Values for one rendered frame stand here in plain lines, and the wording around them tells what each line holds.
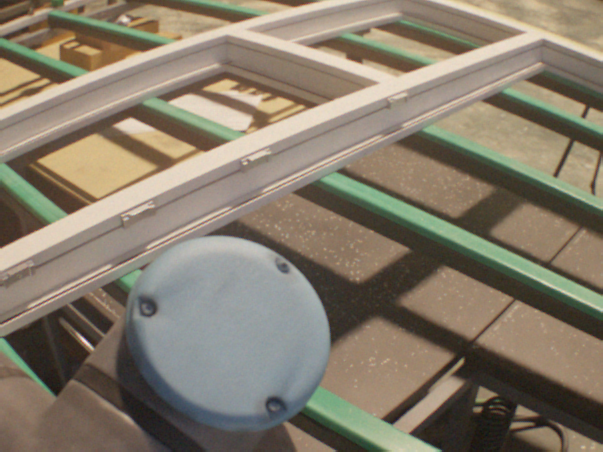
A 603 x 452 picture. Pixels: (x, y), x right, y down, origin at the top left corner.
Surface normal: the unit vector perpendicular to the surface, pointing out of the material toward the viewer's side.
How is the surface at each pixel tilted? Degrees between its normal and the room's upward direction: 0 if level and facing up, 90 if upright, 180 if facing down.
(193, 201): 90
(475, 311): 0
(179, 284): 39
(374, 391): 0
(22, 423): 1
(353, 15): 90
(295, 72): 90
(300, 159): 90
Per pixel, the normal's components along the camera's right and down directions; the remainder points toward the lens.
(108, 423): -0.04, -0.57
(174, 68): 0.71, 0.36
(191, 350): 0.32, -0.43
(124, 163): 0.00, -0.86
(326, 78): -0.70, 0.36
